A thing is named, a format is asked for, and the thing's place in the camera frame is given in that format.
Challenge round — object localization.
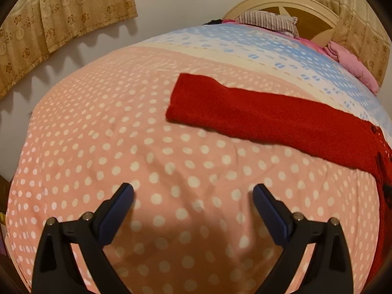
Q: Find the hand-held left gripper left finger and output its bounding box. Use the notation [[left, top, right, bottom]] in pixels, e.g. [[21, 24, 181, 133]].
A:
[[32, 183, 135, 294]]

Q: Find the red knitted garment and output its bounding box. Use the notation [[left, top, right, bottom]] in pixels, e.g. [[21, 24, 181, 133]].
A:
[[165, 73, 392, 191]]

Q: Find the striped pillow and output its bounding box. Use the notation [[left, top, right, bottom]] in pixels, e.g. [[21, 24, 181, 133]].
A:
[[236, 11, 300, 37]]

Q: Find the bright pink cloth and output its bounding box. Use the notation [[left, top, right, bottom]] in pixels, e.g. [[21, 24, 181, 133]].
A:
[[295, 36, 330, 55]]

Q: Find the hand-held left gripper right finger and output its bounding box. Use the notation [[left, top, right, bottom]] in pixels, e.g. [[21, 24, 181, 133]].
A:
[[252, 184, 357, 294]]

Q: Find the pink pillow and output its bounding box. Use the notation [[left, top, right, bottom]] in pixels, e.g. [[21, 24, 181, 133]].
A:
[[325, 41, 380, 95]]

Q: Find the cream wooden headboard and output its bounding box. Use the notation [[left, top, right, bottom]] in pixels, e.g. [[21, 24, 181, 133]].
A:
[[222, 0, 341, 49]]

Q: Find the polka-dot bed blanket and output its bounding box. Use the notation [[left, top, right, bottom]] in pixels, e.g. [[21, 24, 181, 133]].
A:
[[6, 24, 390, 294]]

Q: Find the beige floral curtain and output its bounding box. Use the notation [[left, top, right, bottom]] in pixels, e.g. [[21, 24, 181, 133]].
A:
[[276, 0, 392, 87], [0, 0, 138, 99]]

